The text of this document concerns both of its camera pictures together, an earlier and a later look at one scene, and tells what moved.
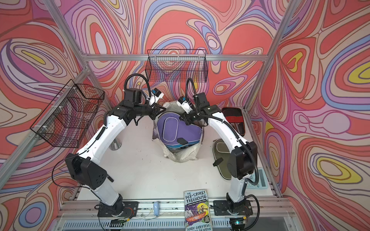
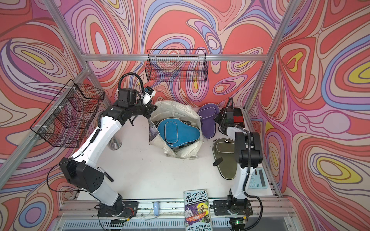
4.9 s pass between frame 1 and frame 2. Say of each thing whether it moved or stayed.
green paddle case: stayed
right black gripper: moved
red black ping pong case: stayed
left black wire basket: stayed
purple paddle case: moved
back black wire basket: stayed
